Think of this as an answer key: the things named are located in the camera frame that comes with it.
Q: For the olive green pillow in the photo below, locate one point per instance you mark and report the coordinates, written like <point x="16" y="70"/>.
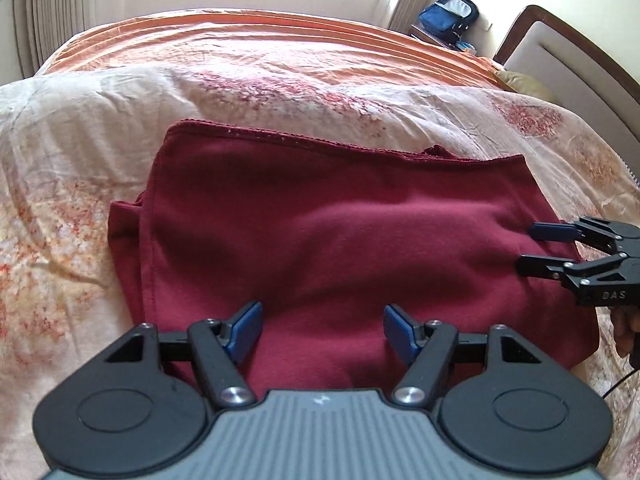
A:
<point x="525" y="85"/>

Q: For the padded wooden headboard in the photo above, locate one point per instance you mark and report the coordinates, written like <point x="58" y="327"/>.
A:
<point x="565" y="50"/>

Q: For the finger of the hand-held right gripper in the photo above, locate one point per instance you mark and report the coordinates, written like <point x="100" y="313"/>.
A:
<point x="550" y="231"/>
<point x="542" y="265"/>

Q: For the blue backpack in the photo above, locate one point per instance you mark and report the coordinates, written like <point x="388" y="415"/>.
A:
<point x="448" y="16"/>

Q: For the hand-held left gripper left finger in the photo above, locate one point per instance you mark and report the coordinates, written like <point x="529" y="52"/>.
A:
<point x="245" y="332"/>

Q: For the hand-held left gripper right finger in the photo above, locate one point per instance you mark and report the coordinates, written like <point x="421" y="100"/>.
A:
<point x="402" y="332"/>

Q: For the small blue box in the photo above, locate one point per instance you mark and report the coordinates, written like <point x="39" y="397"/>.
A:
<point x="467" y="48"/>

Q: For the person's right hand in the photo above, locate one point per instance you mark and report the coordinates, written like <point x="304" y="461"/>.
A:
<point x="625" y="332"/>

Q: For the dark red long-sleeve shirt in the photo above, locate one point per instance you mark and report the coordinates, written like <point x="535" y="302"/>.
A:
<point x="325" y="245"/>

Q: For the orange bed sheet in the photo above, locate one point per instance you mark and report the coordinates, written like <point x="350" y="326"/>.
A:
<point x="260" y="42"/>

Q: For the dark wooden nightstand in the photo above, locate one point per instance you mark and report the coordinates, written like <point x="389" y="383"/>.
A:
<point x="435" y="37"/>

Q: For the wide beige curtain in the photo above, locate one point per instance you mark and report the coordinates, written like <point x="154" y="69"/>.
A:
<point x="50" y="15"/>

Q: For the floral cream duvet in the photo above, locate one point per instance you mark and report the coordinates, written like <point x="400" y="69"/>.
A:
<point x="85" y="210"/>

